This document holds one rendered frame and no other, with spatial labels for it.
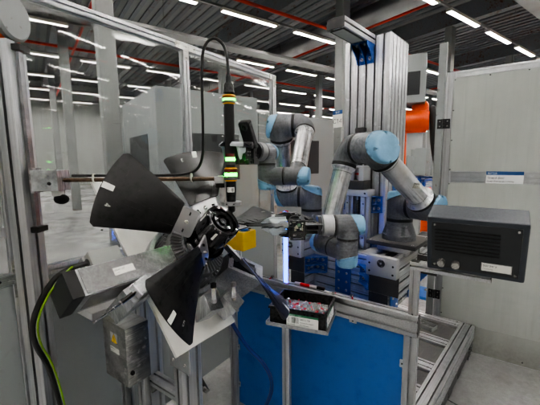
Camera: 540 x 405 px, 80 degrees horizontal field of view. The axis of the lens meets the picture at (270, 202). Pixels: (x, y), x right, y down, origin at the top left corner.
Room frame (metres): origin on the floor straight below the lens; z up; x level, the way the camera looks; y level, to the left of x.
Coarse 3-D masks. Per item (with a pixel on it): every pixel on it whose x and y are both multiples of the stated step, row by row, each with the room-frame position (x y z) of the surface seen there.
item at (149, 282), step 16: (192, 256) 0.86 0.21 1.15; (160, 272) 0.74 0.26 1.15; (176, 272) 0.79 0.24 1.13; (192, 272) 0.85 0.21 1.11; (160, 288) 0.73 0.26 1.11; (176, 288) 0.77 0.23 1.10; (192, 288) 0.84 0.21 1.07; (160, 304) 0.71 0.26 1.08; (176, 304) 0.76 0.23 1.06; (192, 304) 0.83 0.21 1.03; (176, 320) 0.74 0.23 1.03; (192, 320) 0.82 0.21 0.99; (192, 336) 0.79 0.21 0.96
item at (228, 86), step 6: (228, 78) 1.11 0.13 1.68; (228, 84) 1.10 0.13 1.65; (228, 90) 1.10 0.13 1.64; (228, 186) 1.10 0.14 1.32; (234, 186) 1.10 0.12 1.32; (228, 192) 1.10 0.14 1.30; (234, 192) 1.10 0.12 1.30; (228, 198) 1.10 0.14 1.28; (234, 198) 1.10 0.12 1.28; (234, 210) 1.11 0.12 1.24
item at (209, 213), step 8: (216, 208) 1.02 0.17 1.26; (224, 208) 1.05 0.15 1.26; (208, 216) 0.97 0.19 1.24; (216, 216) 1.00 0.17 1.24; (224, 216) 1.03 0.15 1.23; (232, 216) 1.05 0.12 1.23; (200, 224) 0.99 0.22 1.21; (208, 224) 0.96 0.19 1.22; (216, 224) 0.98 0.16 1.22; (224, 224) 1.01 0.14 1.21; (232, 224) 1.03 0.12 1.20; (192, 232) 1.03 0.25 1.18; (200, 232) 0.98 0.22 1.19; (208, 232) 0.96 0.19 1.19; (216, 232) 0.96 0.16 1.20; (224, 232) 0.97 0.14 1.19; (232, 232) 0.99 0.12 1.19; (184, 240) 1.01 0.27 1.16; (192, 240) 1.01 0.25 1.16; (208, 240) 0.98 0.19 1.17; (216, 240) 0.97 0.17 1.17; (224, 240) 0.98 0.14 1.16; (192, 248) 0.99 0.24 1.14; (208, 248) 1.02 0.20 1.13; (216, 248) 1.00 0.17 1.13; (216, 256) 1.03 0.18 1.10
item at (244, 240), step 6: (240, 234) 1.50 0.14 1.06; (246, 234) 1.51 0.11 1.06; (252, 234) 1.55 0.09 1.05; (234, 240) 1.52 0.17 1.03; (240, 240) 1.50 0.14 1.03; (246, 240) 1.51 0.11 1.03; (252, 240) 1.55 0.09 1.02; (234, 246) 1.52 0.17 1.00; (240, 246) 1.50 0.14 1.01; (246, 246) 1.51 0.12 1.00; (252, 246) 1.55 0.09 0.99
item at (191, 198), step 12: (180, 156) 1.22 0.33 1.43; (192, 156) 1.23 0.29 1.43; (204, 156) 1.24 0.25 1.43; (216, 156) 1.25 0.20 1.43; (168, 168) 1.19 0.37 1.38; (180, 168) 1.19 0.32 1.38; (192, 168) 1.19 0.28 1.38; (204, 168) 1.19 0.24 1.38; (216, 168) 1.20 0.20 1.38; (192, 192) 1.13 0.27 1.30; (204, 192) 1.12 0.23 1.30; (216, 192) 1.12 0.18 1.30; (192, 204) 1.10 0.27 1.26
